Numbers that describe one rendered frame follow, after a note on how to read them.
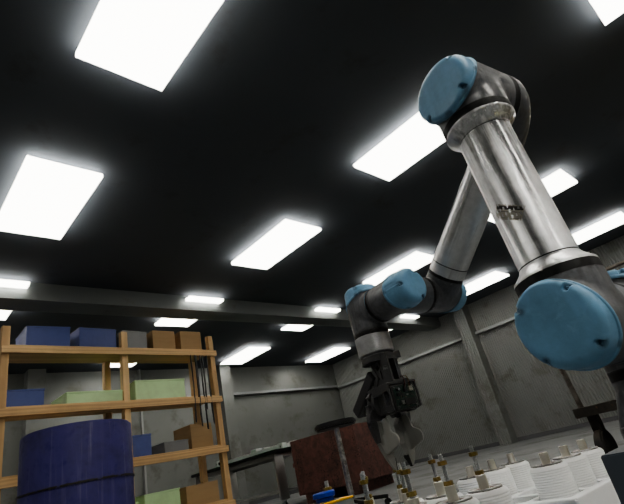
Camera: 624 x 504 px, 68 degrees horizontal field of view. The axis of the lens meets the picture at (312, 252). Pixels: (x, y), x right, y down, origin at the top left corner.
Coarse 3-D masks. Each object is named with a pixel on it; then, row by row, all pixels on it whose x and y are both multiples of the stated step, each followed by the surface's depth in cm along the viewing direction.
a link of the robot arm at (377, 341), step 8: (368, 336) 95; (376, 336) 95; (384, 336) 95; (360, 344) 96; (368, 344) 94; (376, 344) 94; (384, 344) 94; (392, 344) 96; (360, 352) 95; (368, 352) 94; (376, 352) 94
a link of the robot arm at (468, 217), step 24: (528, 96) 83; (528, 120) 84; (480, 192) 90; (456, 216) 93; (480, 216) 91; (456, 240) 93; (432, 264) 98; (456, 264) 94; (456, 288) 96; (432, 312) 98
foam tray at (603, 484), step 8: (600, 480) 125; (608, 480) 121; (528, 488) 141; (584, 488) 118; (592, 488) 115; (600, 488) 116; (608, 488) 118; (512, 496) 133; (520, 496) 129; (528, 496) 128; (536, 496) 126; (576, 496) 109; (584, 496) 110; (592, 496) 112; (600, 496) 114; (608, 496) 116; (616, 496) 118
